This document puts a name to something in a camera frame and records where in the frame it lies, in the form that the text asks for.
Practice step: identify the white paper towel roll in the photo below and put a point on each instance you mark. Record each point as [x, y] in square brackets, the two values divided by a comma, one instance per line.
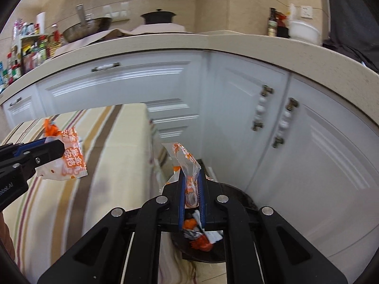
[41, 22]

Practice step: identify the white kitchen cabinet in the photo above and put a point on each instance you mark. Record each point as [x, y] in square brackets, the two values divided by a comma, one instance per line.
[237, 109]

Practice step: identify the black lidded pot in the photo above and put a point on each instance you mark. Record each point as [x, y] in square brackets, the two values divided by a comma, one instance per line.
[157, 17]

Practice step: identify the clear orange-printed wrapper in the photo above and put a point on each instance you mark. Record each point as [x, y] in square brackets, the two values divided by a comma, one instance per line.
[189, 165]

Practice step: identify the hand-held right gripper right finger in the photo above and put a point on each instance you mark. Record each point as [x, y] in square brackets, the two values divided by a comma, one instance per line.
[50, 152]

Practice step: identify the metal wok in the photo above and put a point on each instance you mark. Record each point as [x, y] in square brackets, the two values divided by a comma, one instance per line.
[88, 29]

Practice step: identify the white tissue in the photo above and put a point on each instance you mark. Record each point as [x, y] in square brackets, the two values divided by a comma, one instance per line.
[213, 236]

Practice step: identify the translucent orange-printed wrapper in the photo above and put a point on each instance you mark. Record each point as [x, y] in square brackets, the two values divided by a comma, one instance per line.
[71, 159]

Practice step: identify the white wall outlet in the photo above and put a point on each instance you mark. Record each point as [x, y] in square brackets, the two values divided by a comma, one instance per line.
[305, 11]

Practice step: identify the dark sauce bottle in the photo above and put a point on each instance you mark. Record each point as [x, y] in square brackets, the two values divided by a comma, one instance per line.
[271, 23]

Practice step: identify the white lidded bowl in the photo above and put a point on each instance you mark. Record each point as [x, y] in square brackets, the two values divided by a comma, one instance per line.
[303, 29]
[308, 40]

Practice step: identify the silver blister pack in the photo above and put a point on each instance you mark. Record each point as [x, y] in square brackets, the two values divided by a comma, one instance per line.
[192, 235]

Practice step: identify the dark hanging garment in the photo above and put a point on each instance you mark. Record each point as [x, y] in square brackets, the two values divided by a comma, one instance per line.
[352, 14]

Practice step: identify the small orange plastic bag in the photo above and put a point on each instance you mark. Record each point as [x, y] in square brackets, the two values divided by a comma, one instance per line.
[51, 127]

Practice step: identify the large orange plastic bag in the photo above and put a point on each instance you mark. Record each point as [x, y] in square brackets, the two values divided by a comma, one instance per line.
[201, 244]

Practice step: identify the black trash bin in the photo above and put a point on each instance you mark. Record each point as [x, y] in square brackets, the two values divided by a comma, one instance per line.
[237, 193]

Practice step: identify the striped tablecloth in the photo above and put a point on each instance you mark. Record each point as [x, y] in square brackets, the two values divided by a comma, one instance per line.
[118, 153]

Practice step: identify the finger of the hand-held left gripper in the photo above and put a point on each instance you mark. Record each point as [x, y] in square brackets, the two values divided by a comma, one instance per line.
[181, 201]
[202, 201]

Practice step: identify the white plastic bottle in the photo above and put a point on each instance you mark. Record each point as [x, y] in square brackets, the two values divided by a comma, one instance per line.
[291, 13]

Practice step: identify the red sauce packet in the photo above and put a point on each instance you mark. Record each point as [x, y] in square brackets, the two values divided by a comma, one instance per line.
[282, 25]

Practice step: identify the person's left hand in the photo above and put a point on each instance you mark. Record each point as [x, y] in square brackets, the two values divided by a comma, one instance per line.
[5, 239]

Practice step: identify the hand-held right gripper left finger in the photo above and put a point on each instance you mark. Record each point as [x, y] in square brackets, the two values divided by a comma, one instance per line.
[26, 147]

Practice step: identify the group of condiment bottles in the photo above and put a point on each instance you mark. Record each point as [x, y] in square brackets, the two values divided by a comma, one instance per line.
[29, 53]

